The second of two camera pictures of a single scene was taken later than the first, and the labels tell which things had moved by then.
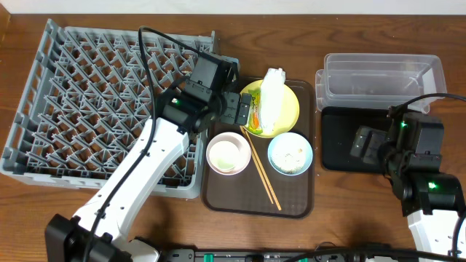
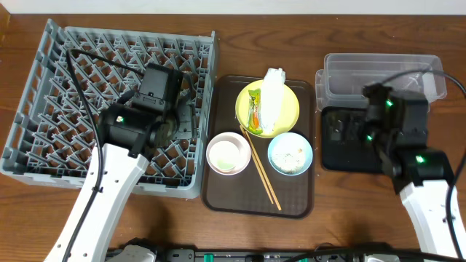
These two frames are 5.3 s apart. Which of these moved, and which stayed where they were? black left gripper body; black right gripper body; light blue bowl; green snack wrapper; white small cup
Moved: black right gripper body; black left gripper body
Stayed: light blue bowl; white small cup; green snack wrapper
